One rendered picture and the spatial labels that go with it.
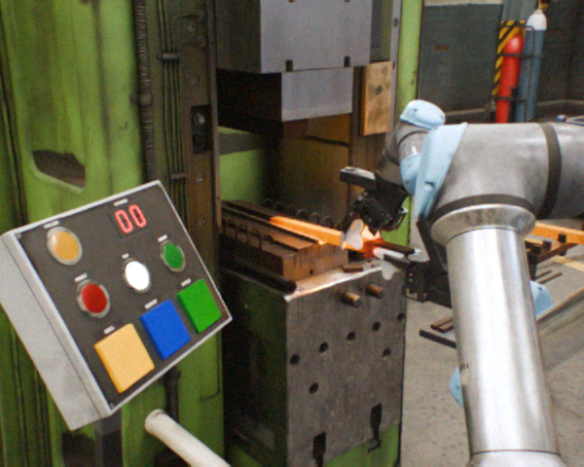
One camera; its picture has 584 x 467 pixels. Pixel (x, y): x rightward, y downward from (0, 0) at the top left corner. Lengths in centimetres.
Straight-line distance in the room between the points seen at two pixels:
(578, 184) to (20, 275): 71
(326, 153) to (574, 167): 108
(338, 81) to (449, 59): 807
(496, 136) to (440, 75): 866
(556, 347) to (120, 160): 84
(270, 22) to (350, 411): 90
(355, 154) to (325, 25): 42
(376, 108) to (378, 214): 47
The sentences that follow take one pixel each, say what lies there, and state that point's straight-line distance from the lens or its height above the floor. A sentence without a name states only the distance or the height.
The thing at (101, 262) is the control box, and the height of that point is 113.
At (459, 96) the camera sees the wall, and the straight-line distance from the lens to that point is 979.
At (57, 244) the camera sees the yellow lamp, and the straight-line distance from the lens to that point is 106.
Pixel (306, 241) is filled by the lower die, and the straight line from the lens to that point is 160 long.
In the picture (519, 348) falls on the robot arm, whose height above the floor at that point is 115.
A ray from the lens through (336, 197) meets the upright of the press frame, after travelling 188.
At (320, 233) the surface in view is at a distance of 158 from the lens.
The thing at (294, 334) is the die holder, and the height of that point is 83.
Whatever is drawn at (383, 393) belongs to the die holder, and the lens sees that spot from 183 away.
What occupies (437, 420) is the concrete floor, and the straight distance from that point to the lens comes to 286.
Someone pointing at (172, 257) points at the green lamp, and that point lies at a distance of 121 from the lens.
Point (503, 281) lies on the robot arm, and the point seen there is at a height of 121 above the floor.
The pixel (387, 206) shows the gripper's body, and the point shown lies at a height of 111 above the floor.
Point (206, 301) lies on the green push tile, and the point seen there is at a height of 101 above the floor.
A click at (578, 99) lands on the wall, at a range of 1101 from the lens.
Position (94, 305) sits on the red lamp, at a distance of 106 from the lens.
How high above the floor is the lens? 149
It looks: 18 degrees down
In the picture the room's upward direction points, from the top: straight up
